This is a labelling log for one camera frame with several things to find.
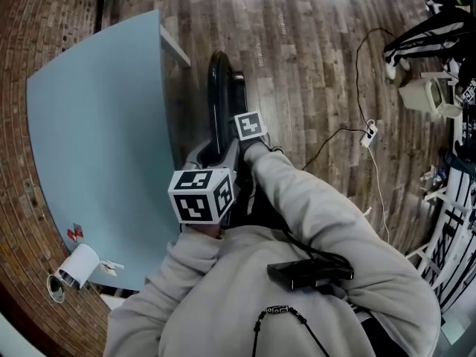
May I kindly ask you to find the black wall pipe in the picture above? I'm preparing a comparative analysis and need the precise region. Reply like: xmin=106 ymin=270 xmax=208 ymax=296
xmin=94 ymin=0 xmax=124 ymax=33

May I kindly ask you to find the black chest-worn device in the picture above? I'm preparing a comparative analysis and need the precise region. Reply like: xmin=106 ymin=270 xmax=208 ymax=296
xmin=266 ymin=258 xmax=355 ymax=292

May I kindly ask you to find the white folded card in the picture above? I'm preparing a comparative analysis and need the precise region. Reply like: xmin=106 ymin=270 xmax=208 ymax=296
xmin=98 ymin=259 xmax=125 ymax=277

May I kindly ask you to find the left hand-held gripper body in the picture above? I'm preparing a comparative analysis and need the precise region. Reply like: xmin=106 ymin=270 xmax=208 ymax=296
xmin=167 ymin=168 xmax=241 ymax=225

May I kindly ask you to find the person's left forearm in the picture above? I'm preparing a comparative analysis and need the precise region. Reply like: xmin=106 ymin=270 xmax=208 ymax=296
xmin=163 ymin=222 xmax=226 ymax=278

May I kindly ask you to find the white floor cable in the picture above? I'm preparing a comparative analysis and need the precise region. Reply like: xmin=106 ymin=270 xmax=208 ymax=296
xmin=366 ymin=145 xmax=391 ymax=245

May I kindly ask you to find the black beaded necklace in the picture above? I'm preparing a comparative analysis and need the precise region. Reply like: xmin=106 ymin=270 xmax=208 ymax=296
xmin=251 ymin=303 xmax=332 ymax=357

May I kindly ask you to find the light blue table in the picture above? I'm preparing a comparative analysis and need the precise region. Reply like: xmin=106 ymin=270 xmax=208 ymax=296
xmin=25 ymin=9 xmax=191 ymax=292

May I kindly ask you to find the black device cable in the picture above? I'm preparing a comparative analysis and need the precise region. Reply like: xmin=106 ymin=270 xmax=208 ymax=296
xmin=280 ymin=227 xmax=354 ymax=274

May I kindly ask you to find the person's right forearm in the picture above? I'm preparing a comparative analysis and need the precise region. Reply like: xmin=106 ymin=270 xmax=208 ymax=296
xmin=242 ymin=141 xmax=358 ymax=252

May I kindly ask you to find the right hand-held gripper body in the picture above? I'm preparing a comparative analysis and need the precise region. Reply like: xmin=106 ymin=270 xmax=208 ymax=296
xmin=225 ymin=110 xmax=271 ymax=147

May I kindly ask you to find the metal cup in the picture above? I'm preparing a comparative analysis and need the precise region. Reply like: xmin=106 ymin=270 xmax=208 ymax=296
xmin=46 ymin=273 xmax=67 ymax=304

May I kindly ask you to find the white desk black frame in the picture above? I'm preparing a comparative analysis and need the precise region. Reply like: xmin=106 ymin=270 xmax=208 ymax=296
xmin=405 ymin=117 xmax=476 ymax=345

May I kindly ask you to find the white power strip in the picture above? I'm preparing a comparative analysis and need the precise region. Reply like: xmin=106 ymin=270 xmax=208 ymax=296
xmin=359 ymin=119 xmax=379 ymax=148

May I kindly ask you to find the person's grey sweatshirt torso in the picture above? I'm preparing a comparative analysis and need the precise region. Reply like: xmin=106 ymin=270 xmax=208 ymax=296
xmin=106 ymin=225 xmax=443 ymax=357

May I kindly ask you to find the white paper roll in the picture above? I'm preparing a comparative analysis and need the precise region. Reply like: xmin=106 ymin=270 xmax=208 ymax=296
xmin=57 ymin=243 xmax=100 ymax=289

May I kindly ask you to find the black floor cable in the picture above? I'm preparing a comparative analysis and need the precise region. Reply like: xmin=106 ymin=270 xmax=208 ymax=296
xmin=300 ymin=27 xmax=396 ymax=171

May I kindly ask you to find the beige trash bin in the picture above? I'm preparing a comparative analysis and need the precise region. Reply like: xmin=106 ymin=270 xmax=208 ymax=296
xmin=398 ymin=78 xmax=464 ymax=119

